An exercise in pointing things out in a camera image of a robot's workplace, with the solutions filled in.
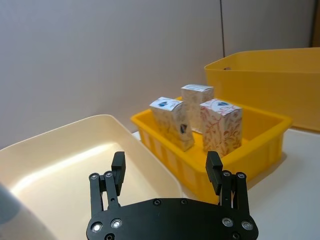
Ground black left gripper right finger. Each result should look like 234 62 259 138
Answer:
205 150 251 216

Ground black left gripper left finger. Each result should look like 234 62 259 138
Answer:
89 151 126 218

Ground shallow yellow plastic crate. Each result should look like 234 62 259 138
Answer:
130 96 294 205

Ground cream plastic tray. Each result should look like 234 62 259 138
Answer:
0 114 182 240

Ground red patterned carton box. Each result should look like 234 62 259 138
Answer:
199 98 244 159

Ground blue patterned carton box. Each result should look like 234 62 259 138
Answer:
149 96 195 153

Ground pale patterned carton box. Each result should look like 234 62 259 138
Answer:
180 84 215 135

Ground large yellow plastic bin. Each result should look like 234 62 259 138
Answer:
204 47 320 132

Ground thin dark wall cable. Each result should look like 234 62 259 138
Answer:
219 0 226 58

